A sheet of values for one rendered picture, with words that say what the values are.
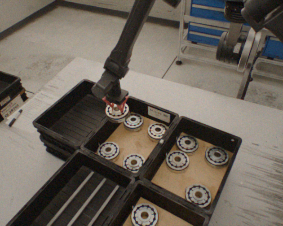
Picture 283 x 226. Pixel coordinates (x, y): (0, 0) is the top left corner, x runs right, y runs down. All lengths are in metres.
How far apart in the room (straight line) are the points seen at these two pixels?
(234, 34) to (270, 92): 1.84
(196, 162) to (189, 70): 2.05
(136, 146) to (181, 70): 1.99
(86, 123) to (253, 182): 0.88
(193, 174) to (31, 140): 0.91
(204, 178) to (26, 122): 1.08
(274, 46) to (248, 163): 1.72
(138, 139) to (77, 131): 0.32
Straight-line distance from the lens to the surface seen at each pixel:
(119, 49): 0.88
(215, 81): 3.02
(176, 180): 1.15
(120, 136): 1.30
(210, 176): 1.19
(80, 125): 1.39
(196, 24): 2.95
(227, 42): 1.31
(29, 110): 1.77
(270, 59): 2.99
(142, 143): 1.26
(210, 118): 1.59
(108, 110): 1.14
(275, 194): 1.39
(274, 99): 2.99
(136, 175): 1.05
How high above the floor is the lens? 1.82
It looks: 45 degrees down
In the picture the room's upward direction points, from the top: 2 degrees counter-clockwise
